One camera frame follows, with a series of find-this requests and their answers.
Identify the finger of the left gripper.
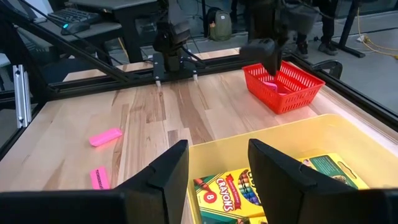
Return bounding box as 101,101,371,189
266,60,284,77

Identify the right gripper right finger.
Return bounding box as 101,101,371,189
248,138,398,224

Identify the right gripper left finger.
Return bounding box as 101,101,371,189
0,139,190,224

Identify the pink eraser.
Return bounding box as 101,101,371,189
88,128,124,147
262,80,289,96
89,166,111,190

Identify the Crayola crayon box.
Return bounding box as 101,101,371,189
198,211,269,224
192,167,266,218
298,152,370,190

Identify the person's shoe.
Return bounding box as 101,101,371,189
294,40,310,59
317,41,340,57

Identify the red plastic mesh basket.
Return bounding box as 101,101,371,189
241,60,326,115

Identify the grey-green backpack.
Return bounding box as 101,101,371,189
206,7,234,42

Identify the yellow translucent plastic bin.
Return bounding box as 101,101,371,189
186,113,398,224

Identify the person's leg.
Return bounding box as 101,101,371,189
320,0,336,44

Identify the black stand foot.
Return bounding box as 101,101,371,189
330,0,367,59

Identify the black desk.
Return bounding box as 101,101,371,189
18,0,160,65

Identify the silver aluminium extrusion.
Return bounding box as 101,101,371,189
12,64,33,129

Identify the black computer mouse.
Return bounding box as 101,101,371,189
60,21,91,36

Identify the black computer keyboard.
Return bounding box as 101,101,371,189
46,6,102,27

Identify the black frame clamp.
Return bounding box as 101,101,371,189
310,59,344,80

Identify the yellow extension cord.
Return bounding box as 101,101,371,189
356,7,398,60

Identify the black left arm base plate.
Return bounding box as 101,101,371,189
151,51,200,88

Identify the black aluminium table frame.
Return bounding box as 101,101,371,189
0,0,398,161

